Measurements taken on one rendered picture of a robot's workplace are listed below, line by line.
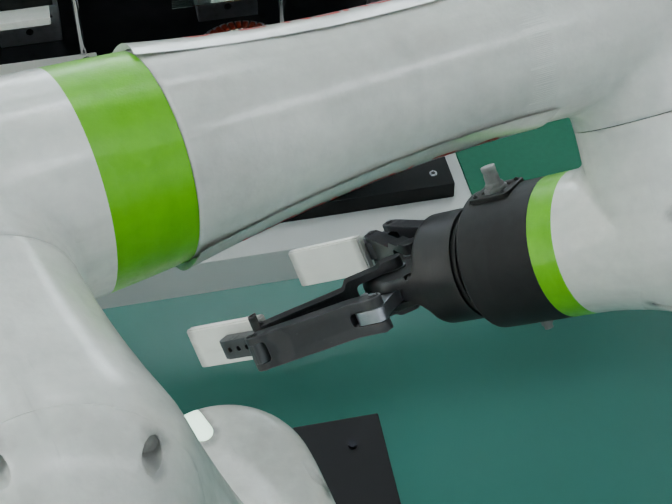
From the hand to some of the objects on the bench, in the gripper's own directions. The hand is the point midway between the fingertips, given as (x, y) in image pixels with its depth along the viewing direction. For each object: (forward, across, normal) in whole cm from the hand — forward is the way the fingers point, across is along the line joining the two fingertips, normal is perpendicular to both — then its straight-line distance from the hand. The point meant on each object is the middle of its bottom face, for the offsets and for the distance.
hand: (260, 303), depth 109 cm
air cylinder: (+62, -50, -23) cm, 83 cm away
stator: (+38, -55, -10) cm, 68 cm away
